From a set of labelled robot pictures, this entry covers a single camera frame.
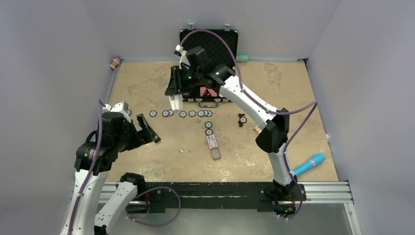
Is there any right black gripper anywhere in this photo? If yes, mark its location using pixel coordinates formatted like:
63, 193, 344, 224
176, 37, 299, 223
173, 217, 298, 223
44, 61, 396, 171
166, 66, 202, 96

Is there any white stapler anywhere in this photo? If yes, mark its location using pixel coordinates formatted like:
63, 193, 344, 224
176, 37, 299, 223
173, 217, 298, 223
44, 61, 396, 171
168, 94, 183, 111

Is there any staple box with clear lid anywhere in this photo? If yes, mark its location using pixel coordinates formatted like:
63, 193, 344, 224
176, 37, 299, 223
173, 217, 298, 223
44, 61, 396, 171
206, 135, 221, 160

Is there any black stapler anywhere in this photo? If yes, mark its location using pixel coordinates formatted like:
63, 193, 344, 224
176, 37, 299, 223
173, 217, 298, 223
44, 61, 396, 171
150, 131, 161, 143

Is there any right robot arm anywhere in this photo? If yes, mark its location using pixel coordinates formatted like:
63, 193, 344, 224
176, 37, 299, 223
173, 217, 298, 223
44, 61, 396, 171
165, 45, 300, 199

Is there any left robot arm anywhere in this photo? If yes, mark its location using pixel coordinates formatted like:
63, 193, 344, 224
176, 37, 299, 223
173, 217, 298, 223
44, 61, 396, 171
61, 112, 160, 235

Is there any red card deck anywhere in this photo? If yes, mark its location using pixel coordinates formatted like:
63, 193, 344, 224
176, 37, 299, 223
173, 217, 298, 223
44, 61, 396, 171
200, 87, 218, 97

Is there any poker chip above staple box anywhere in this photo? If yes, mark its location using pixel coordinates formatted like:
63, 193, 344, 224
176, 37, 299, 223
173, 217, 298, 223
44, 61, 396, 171
205, 121, 213, 129

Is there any poker chip near staple box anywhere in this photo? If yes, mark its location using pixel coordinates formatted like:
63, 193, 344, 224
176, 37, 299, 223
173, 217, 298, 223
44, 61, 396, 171
205, 129, 213, 136

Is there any black poker chip case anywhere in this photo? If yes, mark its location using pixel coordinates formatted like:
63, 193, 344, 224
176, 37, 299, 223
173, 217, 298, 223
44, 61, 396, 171
183, 29, 239, 103

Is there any small orange bottle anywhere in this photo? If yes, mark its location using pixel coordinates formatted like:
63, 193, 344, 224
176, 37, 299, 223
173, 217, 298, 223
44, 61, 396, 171
110, 56, 122, 70

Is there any green cylinder object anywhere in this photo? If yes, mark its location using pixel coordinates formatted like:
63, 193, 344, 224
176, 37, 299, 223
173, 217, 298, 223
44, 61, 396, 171
236, 54, 249, 63

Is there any brown figure toy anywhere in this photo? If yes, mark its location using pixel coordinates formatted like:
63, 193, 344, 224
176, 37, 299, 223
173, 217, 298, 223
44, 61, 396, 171
238, 113, 247, 127

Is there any cream small object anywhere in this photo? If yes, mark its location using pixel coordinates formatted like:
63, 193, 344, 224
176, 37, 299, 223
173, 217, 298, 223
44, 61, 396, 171
254, 126, 261, 133

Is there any blue cylinder tool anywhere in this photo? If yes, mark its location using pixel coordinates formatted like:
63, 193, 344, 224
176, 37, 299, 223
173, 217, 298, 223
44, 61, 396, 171
294, 153, 325, 176

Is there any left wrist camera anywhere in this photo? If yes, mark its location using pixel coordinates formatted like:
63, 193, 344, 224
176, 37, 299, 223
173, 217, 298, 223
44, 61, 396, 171
102, 100, 132, 122

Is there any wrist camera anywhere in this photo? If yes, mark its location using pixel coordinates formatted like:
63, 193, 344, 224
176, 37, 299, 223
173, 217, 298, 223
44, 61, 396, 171
174, 45, 190, 69
102, 100, 132, 122

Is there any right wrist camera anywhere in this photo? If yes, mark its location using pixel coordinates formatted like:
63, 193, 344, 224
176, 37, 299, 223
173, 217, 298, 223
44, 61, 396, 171
174, 45, 190, 69

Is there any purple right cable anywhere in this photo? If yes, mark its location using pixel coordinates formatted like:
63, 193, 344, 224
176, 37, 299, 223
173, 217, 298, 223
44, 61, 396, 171
179, 29, 319, 221

